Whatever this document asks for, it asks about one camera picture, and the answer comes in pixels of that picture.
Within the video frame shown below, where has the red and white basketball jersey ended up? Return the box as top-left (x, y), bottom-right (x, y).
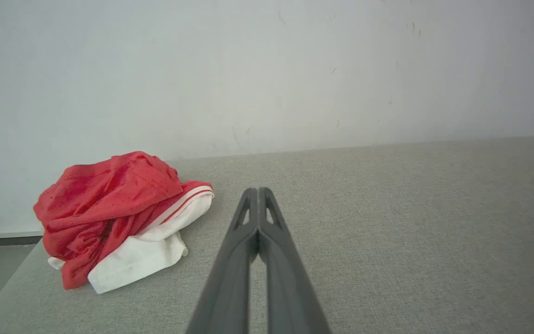
top-left (33, 151), bottom-right (215, 295)

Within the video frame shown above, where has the dark grey wall baseboard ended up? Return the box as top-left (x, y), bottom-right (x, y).
top-left (0, 231), bottom-right (43, 248)

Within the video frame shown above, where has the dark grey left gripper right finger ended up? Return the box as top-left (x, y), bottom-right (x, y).
top-left (258, 187), bottom-right (332, 334)

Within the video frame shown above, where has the grey fabric sofa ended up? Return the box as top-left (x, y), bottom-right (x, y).
top-left (0, 136), bottom-right (534, 334)

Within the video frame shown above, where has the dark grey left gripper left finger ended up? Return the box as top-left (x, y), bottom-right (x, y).
top-left (186, 187), bottom-right (260, 334)

